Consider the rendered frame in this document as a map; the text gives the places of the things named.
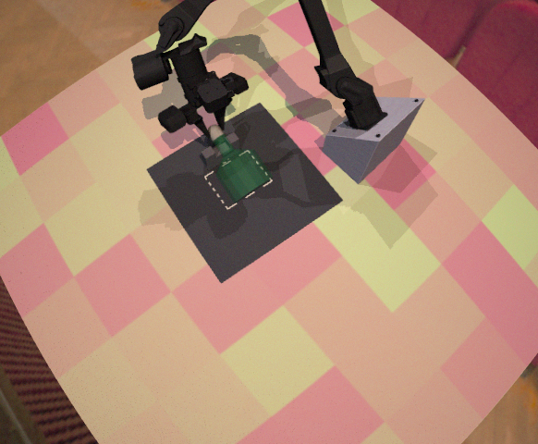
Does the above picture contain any green glass bottle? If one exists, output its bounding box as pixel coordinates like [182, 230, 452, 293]
[208, 124, 273, 204]

